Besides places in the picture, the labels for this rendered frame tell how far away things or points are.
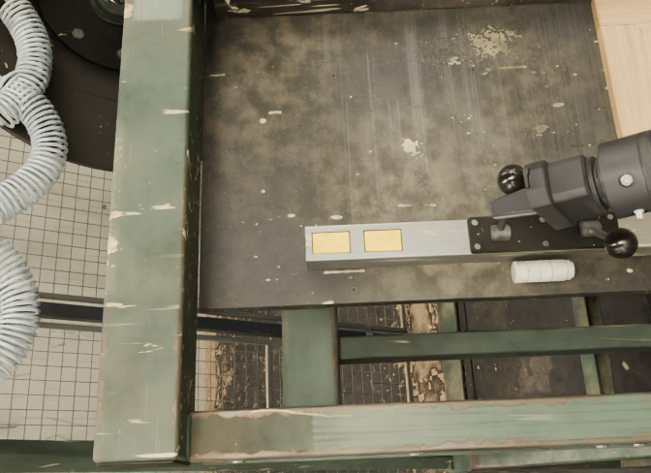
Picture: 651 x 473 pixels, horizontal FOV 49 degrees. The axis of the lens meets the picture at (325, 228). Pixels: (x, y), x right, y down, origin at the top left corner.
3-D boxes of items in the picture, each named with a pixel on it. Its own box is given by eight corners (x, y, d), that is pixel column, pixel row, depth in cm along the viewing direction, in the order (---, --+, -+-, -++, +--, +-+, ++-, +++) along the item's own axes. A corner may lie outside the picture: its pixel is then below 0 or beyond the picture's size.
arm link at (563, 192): (529, 223, 79) (644, 196, 73) (517, 144, 82) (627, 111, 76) (563, 251, 89) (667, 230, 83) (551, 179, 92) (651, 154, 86)
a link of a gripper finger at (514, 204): (490, 199, 89) (540, 185, 86) (493, 223, 88) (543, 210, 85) (485, 194, 88) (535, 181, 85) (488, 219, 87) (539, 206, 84)
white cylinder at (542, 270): (511, 285, 99) (570, 283, 99) (516, 279, 96) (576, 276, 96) (509, 265, 100) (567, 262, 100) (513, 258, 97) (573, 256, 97)
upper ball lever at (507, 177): (514, 248, 96) (534, 179, 86) (486, 249, 96) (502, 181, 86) (510, 226, 98) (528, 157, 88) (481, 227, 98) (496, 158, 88)
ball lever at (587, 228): (600, 240, 98) (643, 261, 84) (572, 241, 98) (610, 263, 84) (601, 212, 97) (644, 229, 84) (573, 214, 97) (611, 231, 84)
